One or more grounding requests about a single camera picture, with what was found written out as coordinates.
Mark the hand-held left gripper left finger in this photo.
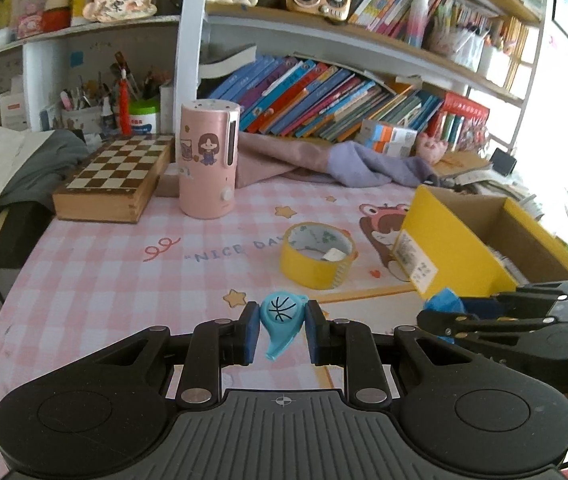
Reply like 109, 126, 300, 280
75, 301, 261, 407

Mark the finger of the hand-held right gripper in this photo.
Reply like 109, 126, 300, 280
416, 308, 560, 346
494, 279, 568, 317

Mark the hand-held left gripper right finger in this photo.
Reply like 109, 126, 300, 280
305, 300, 490, 407

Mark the blue basketball whistle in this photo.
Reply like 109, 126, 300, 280
259, 290, 309, 362

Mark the blue glove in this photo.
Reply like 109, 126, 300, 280
424, 287, 465, 316

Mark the yellow cardboard box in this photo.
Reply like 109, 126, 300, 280
394, 185, 568, 301

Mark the yellow tape roll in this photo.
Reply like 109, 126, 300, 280
280, 221, 358, 290

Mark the pink checked tablecloth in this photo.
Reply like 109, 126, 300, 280
0, 180, 568, 411

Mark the pile of books and papers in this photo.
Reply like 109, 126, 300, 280
438, 152, 547, 221

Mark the small black stand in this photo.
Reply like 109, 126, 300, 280
490, 147, 518, 176

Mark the pink cartoon humidifier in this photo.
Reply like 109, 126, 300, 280
178, 100, 241, 220

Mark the pink cloth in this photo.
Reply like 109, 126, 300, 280
156, 132, 345, 198

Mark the purple cloth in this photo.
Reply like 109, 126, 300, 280
329, 141, 439, 188

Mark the pink pig plush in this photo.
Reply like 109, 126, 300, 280
416, 135, 449, 163

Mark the row of slim upright books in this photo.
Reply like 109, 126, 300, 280
434, 110, 488, 153

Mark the orange white blue carton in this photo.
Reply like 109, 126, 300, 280
356, 137, 407, 157
361, 120, 419, 147

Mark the wooden chess board box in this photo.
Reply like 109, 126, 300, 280
52, 134, 175, 224

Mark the red thick book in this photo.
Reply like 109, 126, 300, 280
441, 92, 490, 118

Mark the row of colourful books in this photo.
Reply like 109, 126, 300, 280
209, 55, 447, 143

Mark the white jar green lid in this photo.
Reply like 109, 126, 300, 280
129, 100, 161, 135

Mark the white pen holder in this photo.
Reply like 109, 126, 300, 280
478, 42, 512, 88

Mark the row of yellow books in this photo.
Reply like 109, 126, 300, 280
504, 15, 532, 96

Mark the black box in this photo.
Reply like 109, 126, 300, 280
0, 200, 55, 271

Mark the small white bottle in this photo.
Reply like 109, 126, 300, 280
100, 95, 116, 131

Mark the red tassel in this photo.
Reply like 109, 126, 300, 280
116, 67, 132, 136

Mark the grey cloth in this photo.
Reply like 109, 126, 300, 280
0, 129, 90, 206

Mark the pink patterned pen holder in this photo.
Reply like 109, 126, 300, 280
426, 20, 484, 71

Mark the cup of brushes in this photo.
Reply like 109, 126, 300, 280
59, 52, 165, 133

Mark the white bookshelf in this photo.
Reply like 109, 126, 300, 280
0, 0, 549, 136

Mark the white box red label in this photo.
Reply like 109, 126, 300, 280
0, 92, 27, 131

